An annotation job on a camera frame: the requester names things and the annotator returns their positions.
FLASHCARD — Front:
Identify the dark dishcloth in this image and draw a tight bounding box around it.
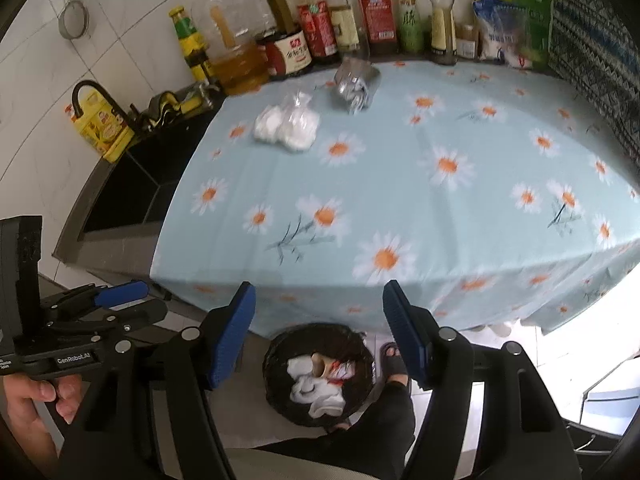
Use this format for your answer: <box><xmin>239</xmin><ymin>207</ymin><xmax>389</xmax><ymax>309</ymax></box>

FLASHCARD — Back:
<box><xmin>144</xmin><ymin>89</ymin><xmax>187</xmax><ymax>127</ymax></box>

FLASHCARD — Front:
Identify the metal mesh strainer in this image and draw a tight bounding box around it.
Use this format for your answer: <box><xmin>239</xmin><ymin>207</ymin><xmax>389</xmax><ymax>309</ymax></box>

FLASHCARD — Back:
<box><xmin>57</xmin><ymin>0</ymin><xmax>91</xmax><ymax>41</ymax></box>

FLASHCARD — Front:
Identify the crushed brown paper cup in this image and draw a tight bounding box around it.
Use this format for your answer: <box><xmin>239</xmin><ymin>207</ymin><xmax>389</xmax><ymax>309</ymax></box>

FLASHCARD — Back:
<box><xmin>309</xmin><ymin>352</ymin><xmax>336</xmax><ymax>379</ymax></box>

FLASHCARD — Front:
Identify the red label bottle gold cap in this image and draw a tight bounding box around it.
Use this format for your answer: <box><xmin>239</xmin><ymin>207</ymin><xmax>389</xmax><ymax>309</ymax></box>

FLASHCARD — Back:
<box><xmin>357</xmin><ymin>0</ymin><xmax>401</xmax><ymax>59</ymax></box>

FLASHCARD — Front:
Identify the person's left hand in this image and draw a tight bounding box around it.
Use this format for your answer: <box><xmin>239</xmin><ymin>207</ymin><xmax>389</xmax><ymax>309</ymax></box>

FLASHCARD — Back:
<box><xmin>0</xmin><ymin>374</ymin><xmax>82</xmax><ymax>442</ymax></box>

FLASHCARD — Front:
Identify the clear bottle with gold cap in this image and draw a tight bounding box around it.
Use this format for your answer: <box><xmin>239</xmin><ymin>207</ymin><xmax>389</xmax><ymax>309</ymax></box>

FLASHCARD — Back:
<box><xmin>244</xmin><ymin>0</ymin><xmax>281</xmax><ymax>37</ymax></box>

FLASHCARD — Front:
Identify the black sink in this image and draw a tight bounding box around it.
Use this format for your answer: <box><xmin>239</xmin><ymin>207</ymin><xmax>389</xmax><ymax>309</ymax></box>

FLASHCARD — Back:
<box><xmin>81</xmin><ymin>94</ymin><xmax>227</xmax><ymax>234</ymax></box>

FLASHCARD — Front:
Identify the green label sauce bottle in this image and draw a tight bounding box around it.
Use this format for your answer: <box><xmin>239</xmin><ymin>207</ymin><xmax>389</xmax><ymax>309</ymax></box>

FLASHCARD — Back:
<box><xmin>168</xmin><ymin>5</ymin><xmax>211</xmax><ymax>84</ymax></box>

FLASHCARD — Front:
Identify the silver foil wrapper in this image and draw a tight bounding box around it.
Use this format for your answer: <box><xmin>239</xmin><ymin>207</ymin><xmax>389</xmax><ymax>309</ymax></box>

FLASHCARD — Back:
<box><xmin>333</xmin><ymin>57</ymin><xmax>381</xmax><ymax>114</ymax></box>

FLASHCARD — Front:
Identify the blue patterned curtain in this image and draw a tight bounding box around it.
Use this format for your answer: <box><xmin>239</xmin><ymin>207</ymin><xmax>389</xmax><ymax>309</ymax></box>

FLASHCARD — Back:
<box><xmin>547</xmin><ymin>0</ymin><xmax>640</xmax><ymax>187</ymax></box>

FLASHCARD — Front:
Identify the clear cooking oil jug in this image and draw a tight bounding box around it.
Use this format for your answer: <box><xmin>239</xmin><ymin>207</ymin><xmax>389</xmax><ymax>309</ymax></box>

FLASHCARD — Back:
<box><xmin>192</xmin><ymin>0</ymin><xmax>271</xmax><ymax>96</ymax></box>

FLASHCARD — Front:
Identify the slim clear bottle yellow cap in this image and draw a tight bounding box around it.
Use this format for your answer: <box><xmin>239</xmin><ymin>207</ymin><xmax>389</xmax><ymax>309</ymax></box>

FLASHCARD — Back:
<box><xmin>428</xmin><ymin>0</ymin><xmax>459</xmax><ymax>66</ymax></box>

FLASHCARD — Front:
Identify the person's foot in slipper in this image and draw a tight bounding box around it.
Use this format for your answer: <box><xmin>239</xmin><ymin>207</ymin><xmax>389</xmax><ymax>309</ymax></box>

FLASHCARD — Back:
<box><xmin>379</xmin><ymin>342</ymin><xmax>411</xmax><ymax>387</ymax></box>

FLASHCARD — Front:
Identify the yellow dish soap bottle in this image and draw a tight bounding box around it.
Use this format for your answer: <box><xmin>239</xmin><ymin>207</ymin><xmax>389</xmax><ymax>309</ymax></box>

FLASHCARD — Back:
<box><xmin>69</xmin><ymin>92</ymin><xmax>136</xmax><ymax>164</ymax></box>

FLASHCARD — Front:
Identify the black cap soy sauce bottle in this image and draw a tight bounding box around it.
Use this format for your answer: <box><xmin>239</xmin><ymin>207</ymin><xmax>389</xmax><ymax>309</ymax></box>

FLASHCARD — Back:
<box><xmin>289</xmin><ymin>0</ymin><xmax>341</xmax><ymax>66</ymax></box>

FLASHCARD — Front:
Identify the clear bag of white cotton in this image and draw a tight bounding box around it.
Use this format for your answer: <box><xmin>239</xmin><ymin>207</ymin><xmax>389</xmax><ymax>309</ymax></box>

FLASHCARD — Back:
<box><xmin>253</xmin><ymin>91</ymin><xmax>321</xmax><ymax>154</ymax></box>

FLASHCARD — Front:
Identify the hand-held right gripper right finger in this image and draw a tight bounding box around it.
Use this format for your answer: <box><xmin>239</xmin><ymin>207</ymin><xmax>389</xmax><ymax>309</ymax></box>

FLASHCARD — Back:
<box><xmin>382</xmin><ymin>279</ymin><xmax>569</xmax><ymax>480</ymax></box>

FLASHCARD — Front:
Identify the green seasoning bag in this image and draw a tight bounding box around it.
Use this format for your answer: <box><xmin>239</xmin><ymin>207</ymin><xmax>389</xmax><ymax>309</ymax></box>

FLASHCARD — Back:
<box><xmin>512</xmin><ymin>0</ymin><xmax>554</xmax><ymax>72</ymax></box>

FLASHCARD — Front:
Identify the green pepper oil bottle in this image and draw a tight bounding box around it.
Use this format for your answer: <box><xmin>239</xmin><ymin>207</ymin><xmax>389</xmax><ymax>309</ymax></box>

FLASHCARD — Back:
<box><xmin>392</xmin><ymin>0</ymin><xmax>426</xmax><ymax>54</ymax></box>

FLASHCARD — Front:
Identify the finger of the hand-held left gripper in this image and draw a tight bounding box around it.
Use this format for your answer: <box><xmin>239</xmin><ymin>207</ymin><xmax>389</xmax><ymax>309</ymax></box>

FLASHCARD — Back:
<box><xmin>46</xmin><ymin>300</ymin><xmax>168</xmax><ymax>334</ymax></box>
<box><xmin>39</xmin><ymin>281</ymin><xmax>150</xmax><ymax>312</ymax></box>

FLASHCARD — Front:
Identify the white seasoning bag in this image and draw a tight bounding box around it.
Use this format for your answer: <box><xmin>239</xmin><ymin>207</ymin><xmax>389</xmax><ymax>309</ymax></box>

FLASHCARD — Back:
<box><xmin>472</xmin><ymin>0</ymin><xmax>534</xmax><ymax>69</ymax></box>

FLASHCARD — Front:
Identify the person's leg in dark pants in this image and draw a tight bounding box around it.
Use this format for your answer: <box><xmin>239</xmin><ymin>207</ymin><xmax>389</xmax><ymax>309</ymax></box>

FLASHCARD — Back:
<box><xmin>259</xmin><ymin>379</ymin><xmax>417</xmax><ymax>480</ymax></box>

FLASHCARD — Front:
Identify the bin with black bag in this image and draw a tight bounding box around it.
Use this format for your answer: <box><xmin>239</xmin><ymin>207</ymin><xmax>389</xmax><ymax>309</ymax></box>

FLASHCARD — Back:
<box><xmin>262</xmin><ymin>323</ymin><xmax>377</xmax><ymax>429</ymax></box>

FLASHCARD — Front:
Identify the blue daisy print tablecloth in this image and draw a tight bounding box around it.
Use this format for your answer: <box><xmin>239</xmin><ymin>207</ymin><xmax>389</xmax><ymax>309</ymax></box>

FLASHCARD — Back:
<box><xmin>149</xmin><ymin>57</ymin><xmax>640</xmax><ymax>342</ymax></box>

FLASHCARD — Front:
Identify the black faucet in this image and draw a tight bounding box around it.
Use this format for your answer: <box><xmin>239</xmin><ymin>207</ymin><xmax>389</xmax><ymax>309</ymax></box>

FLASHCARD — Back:
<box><xmin>71</xmin><ymin>79</ymin><xmax>137</xmax><ymax>134</ymax></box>

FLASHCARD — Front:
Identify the pink wrapper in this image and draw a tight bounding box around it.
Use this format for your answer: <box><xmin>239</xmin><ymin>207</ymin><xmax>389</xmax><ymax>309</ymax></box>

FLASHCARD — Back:
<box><xmin>329</xmin><ymin>359</ymin><xmax>357</xmax><ymax>387</ymax></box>

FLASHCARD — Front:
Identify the white cloth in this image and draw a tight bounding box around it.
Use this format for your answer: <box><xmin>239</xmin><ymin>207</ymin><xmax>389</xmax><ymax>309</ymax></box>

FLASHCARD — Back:
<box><xmin>287</xmin><ymin>354</ymin><xmax>347</xmax><ymax>419</ymax></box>

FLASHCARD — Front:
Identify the small seasoning jar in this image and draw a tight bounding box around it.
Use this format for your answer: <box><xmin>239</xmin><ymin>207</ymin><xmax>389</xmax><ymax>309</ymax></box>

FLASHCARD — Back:
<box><xmin>454</xmin><ymin>23</ymin><xmax>479</xmax><ymax>60</ymax></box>

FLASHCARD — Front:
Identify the person's left forearm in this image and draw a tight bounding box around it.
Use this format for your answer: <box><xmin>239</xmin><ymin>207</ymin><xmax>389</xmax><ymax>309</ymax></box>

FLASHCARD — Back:
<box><xmin>0</xmin><ymin>410</ymin><xmax>62</xmax><ymax>480</ymax></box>

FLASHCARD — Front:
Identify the clear vinegar bottle yellow cap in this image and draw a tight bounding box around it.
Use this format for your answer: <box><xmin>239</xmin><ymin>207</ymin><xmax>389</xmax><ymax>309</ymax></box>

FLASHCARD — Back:
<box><xmin>322</xmin><ymin>0</ymin><xmax>369</xmax><ymax>54</ymax></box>

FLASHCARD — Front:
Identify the dark sauce jar red label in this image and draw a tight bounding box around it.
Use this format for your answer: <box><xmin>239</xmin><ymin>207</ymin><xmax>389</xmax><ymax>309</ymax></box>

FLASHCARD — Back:
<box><xmin>254</xmin><ymin>0</ymin><xmax>314</xmax><ymax>81</ymax></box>

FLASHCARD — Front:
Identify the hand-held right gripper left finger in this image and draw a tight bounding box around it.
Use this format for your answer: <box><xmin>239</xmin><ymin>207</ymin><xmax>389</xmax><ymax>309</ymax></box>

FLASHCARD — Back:
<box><xmin>60</xmin><ymin>281</ymin><xmax>258</xmax><ymax>480</ymax></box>

